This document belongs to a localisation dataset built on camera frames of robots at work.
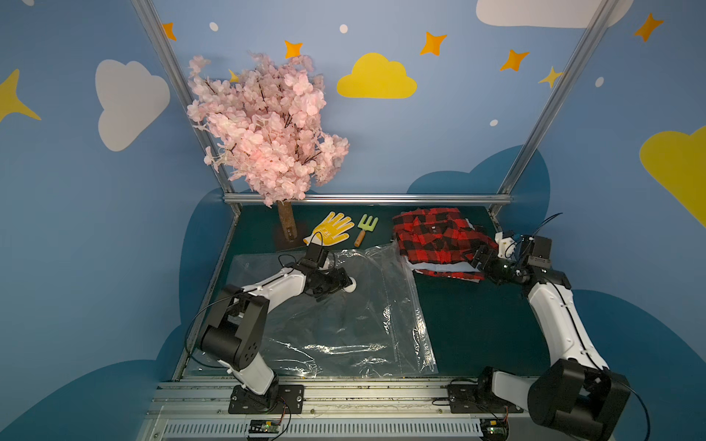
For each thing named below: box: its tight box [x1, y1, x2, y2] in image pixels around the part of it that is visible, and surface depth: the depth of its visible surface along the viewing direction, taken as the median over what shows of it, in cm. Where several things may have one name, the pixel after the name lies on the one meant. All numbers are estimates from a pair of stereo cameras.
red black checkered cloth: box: [412, 269, 487, 281], surface depth 98 cm
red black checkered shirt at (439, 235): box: [392, 207, 500, 281], surface depth 97 cm
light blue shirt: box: [404, 218, 480, 273], surface depth 95 cm
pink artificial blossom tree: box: [186, 51, 350, 242], surface depth 69 cm
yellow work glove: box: [303, 211, 355, 247], surface depth 117 cm
